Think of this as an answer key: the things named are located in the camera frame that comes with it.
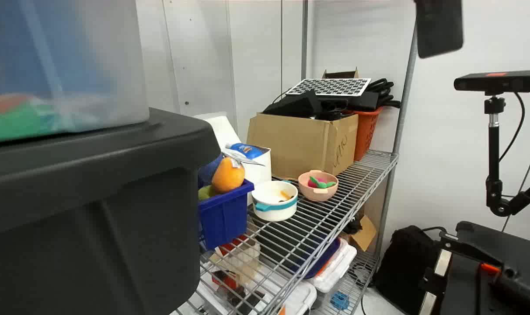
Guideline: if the black backpack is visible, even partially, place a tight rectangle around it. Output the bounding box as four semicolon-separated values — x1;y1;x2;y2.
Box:
373;225;438;315

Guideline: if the white bowl with teal handles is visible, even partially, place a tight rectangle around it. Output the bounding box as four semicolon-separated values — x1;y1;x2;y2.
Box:
253;180;300;222

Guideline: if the black tripod camera stand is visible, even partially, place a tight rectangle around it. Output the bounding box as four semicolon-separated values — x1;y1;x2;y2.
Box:
454;70;530;217

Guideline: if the blue plastic box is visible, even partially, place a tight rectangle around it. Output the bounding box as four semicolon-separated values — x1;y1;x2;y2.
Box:
198;180;254;250

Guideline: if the white cardboard box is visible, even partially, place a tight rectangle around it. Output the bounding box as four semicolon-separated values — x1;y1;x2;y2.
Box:
200;112;272;183

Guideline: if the orange yellow plush toy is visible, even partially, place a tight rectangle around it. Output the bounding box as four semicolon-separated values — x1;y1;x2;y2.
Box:
211;157;246;192

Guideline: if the wire metal shelf rack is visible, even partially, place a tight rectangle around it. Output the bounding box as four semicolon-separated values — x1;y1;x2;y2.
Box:
169;0;414;315

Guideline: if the pink bowl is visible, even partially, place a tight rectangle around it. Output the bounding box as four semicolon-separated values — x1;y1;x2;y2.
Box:
298;169;340;201

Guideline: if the large black storage bin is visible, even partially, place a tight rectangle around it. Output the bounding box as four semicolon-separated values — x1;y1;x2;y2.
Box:
0;108;219;315

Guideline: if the keyboard on cardboard box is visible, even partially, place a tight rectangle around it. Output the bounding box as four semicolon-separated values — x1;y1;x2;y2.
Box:
289;78;370;98

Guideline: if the brown cardboard box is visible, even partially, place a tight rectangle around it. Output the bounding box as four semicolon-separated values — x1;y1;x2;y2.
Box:
249;113;359;178

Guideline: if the green toy in pink bowl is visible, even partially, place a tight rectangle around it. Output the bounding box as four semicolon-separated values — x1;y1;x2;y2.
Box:
309;175;337;189

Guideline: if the orange plastic bucket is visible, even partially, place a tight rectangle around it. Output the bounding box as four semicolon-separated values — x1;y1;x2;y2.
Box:
356;110;380;161

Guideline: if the clear plastic storage tub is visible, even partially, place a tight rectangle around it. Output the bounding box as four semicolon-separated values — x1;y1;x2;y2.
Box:
0;0;149;141

